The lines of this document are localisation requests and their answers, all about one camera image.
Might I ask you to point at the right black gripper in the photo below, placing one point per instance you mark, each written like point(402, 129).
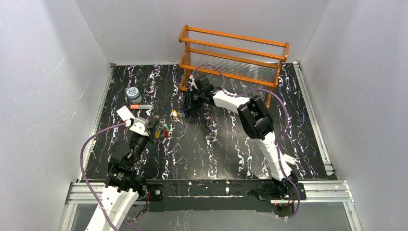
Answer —
point(190, 98)

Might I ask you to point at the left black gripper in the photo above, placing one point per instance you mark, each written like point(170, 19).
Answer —
point(151, 126)

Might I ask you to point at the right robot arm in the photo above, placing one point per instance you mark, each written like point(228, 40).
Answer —
point(257, 123)

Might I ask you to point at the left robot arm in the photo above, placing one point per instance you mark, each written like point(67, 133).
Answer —
point(123, 185)

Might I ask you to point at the orange grey marker pen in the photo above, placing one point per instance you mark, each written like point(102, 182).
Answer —
point(141, 106)

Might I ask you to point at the white card box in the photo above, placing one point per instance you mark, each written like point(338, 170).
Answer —
point(125, 114)

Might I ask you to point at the blue white round jar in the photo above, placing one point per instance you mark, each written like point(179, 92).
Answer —
point(133, 95)

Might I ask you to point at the orange wooden shelf rack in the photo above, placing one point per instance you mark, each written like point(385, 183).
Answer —
point(253, 60)

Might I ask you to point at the small white box right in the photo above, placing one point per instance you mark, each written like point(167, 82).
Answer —
point(289, 160)

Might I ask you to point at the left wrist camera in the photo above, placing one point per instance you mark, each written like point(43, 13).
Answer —
point(138, 125)

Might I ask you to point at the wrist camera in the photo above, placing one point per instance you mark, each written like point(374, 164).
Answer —
point(192, 84)
point(138, 125)

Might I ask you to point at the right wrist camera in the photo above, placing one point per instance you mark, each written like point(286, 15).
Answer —
point(192, 84)

